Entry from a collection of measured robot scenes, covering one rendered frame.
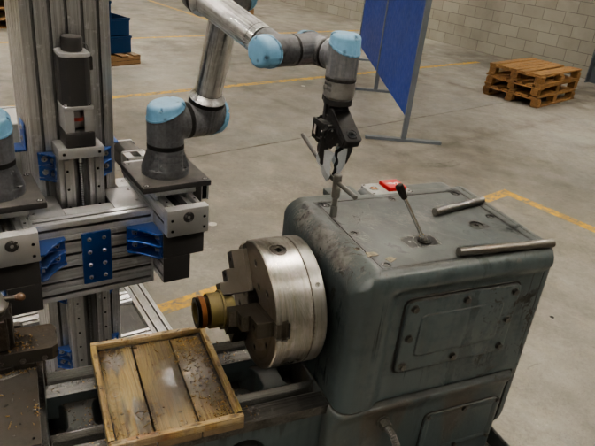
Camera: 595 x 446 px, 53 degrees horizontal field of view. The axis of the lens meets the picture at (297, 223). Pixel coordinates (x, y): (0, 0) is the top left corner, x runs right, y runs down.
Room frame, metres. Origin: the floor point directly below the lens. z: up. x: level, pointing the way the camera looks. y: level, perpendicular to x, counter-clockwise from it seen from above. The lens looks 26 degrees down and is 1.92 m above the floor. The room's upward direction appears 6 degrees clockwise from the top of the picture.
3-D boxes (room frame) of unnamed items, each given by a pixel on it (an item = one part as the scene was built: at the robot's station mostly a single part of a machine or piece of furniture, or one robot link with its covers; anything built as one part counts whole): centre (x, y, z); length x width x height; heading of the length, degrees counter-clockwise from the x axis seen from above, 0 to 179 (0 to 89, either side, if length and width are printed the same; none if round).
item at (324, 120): (1.46, -0.06, 1.49); 0.09 x 0.08 x 0.12; 26
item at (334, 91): (1.45, -0.06, 1.57); 0.08 x 0.08 x 0.05
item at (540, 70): (8.83, -3.13, 0.22); 1.25 x 0.86 x 0.44; 136
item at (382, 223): (1.44, -0.31, 1.06); 0.59 x 0.48 x 0.39; 116
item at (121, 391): (1.13, 0.28, 0.89); 0.36 x 0.30 x 0.04; 26
